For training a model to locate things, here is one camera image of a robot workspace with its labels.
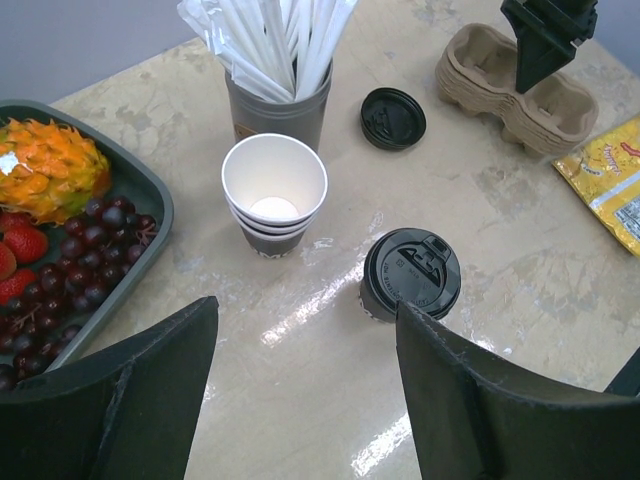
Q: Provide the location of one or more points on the grey straw holder cup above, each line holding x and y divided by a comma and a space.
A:
302, 120

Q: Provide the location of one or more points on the white wrapped straws bunch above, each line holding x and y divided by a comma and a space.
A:
279, 51

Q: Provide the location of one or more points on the yellow snack bag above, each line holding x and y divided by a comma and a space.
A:
604, 173

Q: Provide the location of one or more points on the dark grapes bunch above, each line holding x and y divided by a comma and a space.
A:
99, 247

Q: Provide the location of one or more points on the cardboard cup carrier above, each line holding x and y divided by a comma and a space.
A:
477, 73

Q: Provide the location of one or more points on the black plastic cup lid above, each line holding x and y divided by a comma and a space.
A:
415, 266

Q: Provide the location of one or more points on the grey fruit tray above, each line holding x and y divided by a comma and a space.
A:
131, 178

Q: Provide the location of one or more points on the stack of paper cups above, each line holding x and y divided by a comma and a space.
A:
274, 185

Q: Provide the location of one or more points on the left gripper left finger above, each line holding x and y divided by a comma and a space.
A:
128, 411

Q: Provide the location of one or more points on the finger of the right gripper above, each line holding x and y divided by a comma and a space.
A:
548, 33

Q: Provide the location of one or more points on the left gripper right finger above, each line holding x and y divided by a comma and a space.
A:
476, 415

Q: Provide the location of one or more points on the orange spiky fruit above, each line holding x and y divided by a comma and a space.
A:
49, 171

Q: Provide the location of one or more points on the black paper coffee cup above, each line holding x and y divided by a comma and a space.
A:
374, 306

